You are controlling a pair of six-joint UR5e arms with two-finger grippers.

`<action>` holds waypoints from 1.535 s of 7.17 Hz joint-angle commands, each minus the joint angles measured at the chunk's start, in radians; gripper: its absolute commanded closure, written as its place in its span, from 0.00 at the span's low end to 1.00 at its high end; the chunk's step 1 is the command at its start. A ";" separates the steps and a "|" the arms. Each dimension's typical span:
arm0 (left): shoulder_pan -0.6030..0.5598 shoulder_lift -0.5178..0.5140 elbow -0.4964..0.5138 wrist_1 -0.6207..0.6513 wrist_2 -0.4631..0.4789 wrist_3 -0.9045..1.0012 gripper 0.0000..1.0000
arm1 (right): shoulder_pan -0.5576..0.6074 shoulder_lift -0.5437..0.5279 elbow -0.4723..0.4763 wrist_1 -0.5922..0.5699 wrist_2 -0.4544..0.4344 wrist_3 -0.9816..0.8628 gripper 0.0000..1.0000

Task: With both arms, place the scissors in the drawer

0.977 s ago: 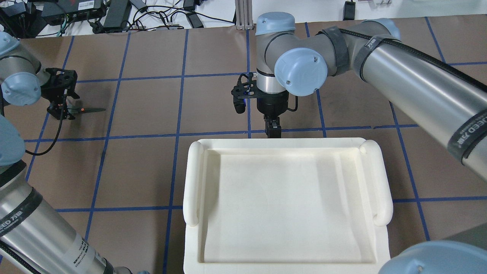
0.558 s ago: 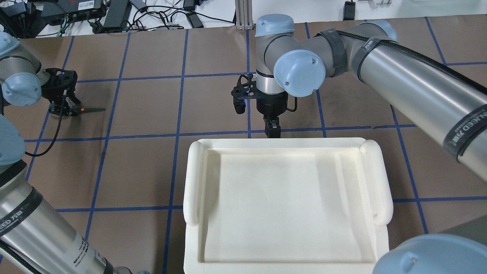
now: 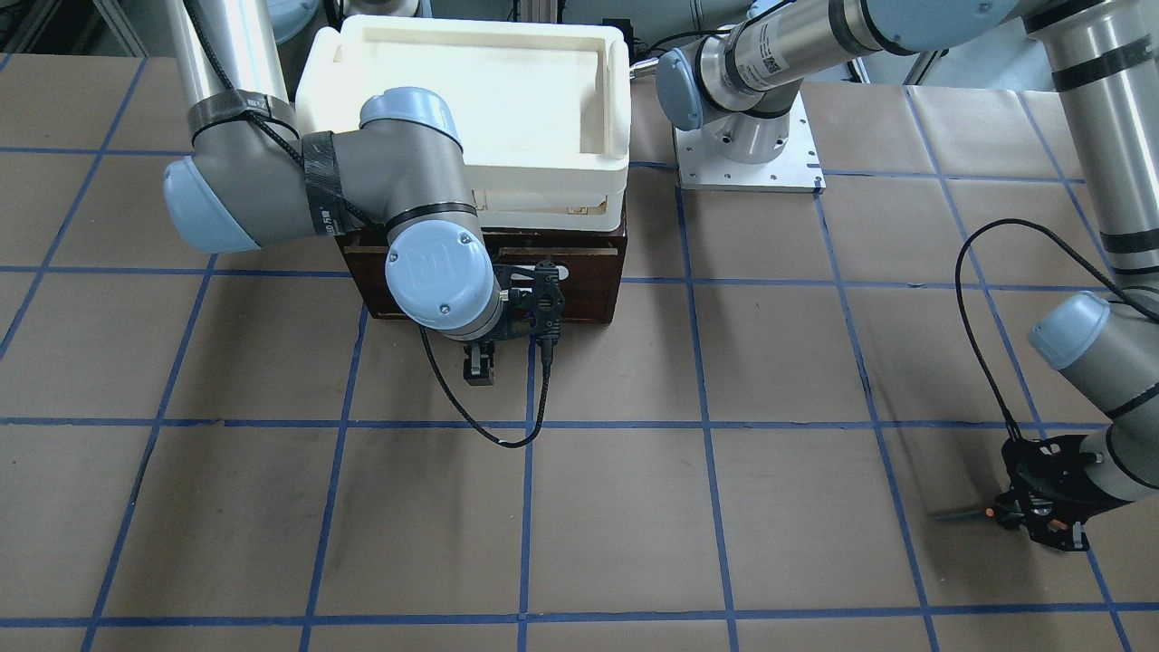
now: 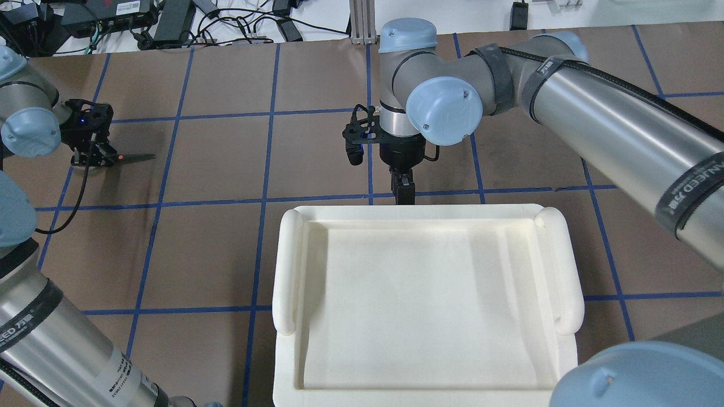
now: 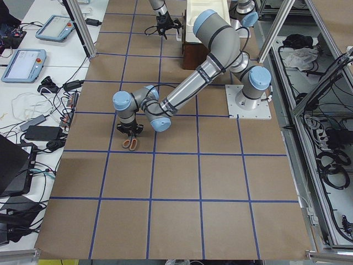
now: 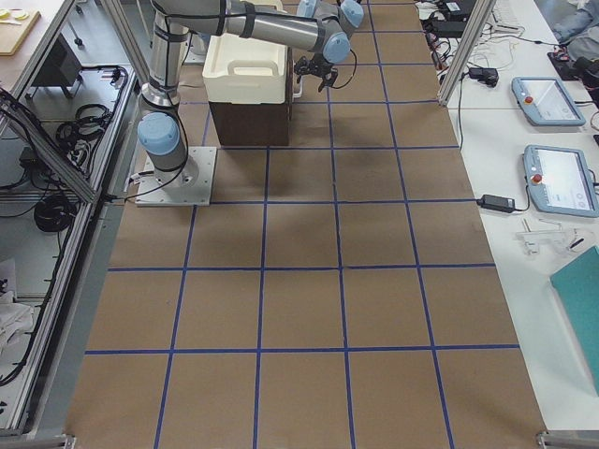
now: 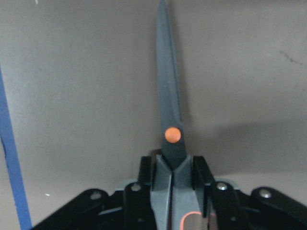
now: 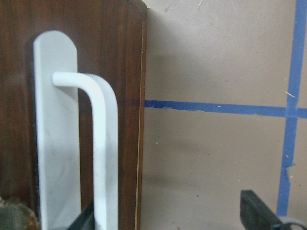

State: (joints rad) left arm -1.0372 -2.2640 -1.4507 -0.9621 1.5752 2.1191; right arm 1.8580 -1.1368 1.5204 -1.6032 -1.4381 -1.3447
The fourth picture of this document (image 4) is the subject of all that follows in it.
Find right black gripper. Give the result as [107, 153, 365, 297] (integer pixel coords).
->
[380, 136, 426, 205]

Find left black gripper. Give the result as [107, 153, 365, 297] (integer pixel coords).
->
[71, 137, 117, 169]

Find orange grey scissors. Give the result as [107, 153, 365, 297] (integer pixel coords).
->
[81, 154, 156, 169]

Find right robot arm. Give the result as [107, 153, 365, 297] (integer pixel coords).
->
[378, 18, 723, 406]

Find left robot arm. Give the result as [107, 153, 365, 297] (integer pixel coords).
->
[1, 46, 194, 406]

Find white foam tray box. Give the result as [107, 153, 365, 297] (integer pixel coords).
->
[272, 204, 584, 406]

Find black electronics box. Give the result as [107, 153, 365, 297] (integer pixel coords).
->
[59, 0, 196, 49]

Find black power brick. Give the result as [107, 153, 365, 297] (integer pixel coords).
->
[276, 19, 304, 43]

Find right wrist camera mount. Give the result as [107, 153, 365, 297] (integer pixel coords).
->
[342, 104, 380, 166]

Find aluminium frame post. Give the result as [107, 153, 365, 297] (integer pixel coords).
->
[349, 0, 378, 45]

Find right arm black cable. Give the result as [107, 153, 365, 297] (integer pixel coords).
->
[351, 45, 724, 164]

